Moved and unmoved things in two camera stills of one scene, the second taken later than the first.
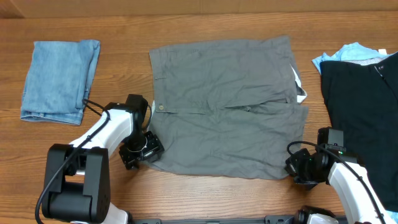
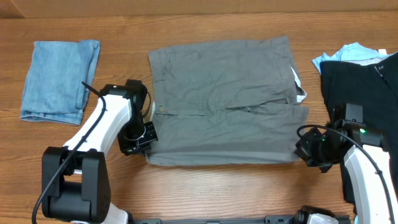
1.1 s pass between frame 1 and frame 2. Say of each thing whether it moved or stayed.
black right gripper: moved
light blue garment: stayed
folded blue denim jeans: stayed
